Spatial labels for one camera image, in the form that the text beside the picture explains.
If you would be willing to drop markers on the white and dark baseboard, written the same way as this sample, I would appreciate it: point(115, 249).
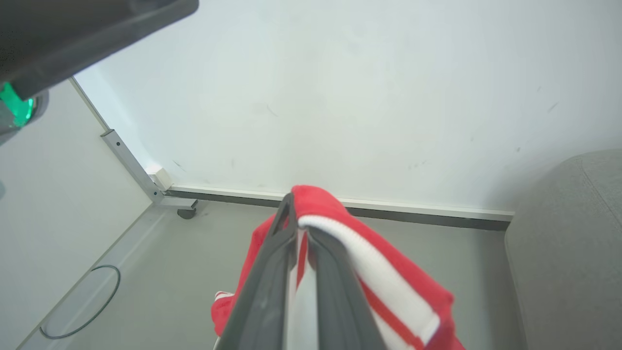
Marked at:
point(413, 211)

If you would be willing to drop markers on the other-arm gripper green band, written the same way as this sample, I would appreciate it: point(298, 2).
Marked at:
point(17, 109)

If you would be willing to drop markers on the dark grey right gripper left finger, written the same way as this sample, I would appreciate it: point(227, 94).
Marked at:
point(262, 301)

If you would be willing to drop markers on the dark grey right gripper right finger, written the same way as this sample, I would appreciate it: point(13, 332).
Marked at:
point(340, 311)

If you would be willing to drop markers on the red basketball jersey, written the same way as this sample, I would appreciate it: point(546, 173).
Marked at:
point(320, 200)

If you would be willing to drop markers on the grey metal partition frame leg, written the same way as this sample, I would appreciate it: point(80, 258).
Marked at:
point(131, 163)

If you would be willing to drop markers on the small white corner block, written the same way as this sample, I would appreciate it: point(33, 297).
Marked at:
point(159, 177)

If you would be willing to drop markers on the grey fabric sofa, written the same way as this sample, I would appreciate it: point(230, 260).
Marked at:
point(568, 262)

